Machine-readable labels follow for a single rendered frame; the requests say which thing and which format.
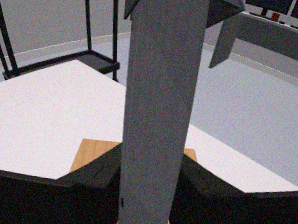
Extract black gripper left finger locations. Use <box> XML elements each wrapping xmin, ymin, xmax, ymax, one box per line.
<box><xmin>0</xmin><ymin>143</ymin><xmax>122</xmax><ymax>224</ymax></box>

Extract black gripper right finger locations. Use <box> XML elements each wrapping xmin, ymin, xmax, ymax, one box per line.
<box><xmin>169</xmin><ymin>153</ymin><xmax>298</xmax><ymax>224</ymax></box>

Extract wooden board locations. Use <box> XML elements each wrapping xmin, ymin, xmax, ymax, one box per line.
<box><xmin>69</xmin><ymin>139</ymin><xmax>197</xmax><ymax>173</ymax></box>

